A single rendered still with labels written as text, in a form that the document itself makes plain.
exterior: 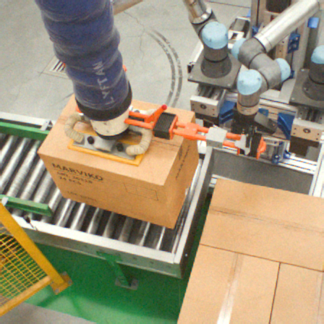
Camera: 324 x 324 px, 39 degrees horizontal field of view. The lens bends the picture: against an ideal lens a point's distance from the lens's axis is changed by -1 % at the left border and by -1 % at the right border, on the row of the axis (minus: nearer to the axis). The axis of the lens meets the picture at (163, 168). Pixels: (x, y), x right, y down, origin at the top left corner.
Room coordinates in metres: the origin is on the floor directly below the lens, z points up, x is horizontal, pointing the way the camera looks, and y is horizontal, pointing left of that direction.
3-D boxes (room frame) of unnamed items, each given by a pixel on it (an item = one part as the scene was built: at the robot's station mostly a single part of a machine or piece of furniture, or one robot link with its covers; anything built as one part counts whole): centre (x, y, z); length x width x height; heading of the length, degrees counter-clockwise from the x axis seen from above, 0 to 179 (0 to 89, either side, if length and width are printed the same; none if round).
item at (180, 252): (1.17, -0.12, 0.58); 0.70 x 0.03 x 0.06; 154
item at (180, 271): (1.17, -0.13, 0.48); 0.70 x 0.03 x 0.15; 154
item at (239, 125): (1.03, -0.32, 1.36); 0.09 x 0.08 x 0.12; 60
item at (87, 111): (1.32, 0.17, 1.33); 0.23 x 0.23 x 0.04
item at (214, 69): (1.63, -0.35, 1.09); 0.15 x 0.15 x 0.10
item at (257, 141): (1.01, -0.34, 1.21); 0.08 x 0.07 x 0.05; 60
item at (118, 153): (1.23, 0.22, 1.11); 0.34 x 0.10 x 0.05; 60
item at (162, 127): (1.19, -0.04, 1.21); 0.10 x 0.08 x 0.06; 150
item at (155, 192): (1.31, 0.17, 0.89); 0.60 x 0.40 x 0.40; 60
